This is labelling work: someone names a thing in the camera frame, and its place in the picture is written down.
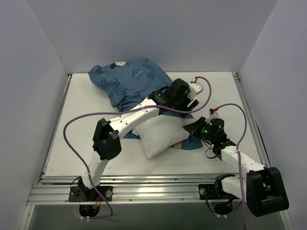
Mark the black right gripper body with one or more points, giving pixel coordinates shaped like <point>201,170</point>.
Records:
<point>198,125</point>

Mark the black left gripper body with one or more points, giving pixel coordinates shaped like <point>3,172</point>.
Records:
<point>186,101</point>

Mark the white pillow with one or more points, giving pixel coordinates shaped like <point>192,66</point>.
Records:
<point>161,132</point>

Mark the blue lettered pillowcase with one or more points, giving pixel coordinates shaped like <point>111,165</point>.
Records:
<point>128,83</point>

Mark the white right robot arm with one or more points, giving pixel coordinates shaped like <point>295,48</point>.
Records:
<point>260,186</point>

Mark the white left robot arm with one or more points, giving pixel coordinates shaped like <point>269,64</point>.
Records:
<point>108,134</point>

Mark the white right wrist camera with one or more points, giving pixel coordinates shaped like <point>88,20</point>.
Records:
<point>213,114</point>

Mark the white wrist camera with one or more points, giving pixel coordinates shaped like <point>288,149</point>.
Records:
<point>213,114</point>
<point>195,88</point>

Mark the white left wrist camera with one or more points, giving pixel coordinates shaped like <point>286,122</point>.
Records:
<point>195,88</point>

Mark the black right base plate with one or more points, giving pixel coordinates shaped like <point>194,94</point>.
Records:
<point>209,191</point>

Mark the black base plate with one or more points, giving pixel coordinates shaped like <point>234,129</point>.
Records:
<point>76,194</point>
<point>209,191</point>

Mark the aluminium frame rail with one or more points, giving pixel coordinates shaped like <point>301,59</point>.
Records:
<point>156,202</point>

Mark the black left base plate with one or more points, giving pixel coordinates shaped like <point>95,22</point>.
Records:
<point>76,194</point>

